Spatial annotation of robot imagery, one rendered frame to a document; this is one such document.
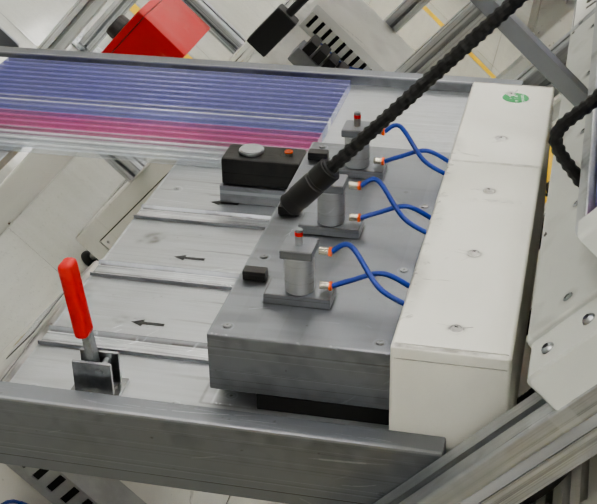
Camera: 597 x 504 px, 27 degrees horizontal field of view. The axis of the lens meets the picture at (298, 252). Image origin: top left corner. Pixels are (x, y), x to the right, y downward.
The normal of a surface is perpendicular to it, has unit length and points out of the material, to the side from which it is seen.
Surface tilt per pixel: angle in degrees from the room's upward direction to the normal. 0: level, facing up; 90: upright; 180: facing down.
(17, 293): 0
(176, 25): 0
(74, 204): 0
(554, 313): 90
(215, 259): 43
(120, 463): 90
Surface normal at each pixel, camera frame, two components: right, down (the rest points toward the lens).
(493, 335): -0.02, -0.88
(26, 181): -0.23, 0.47
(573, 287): -0.72, -0.67
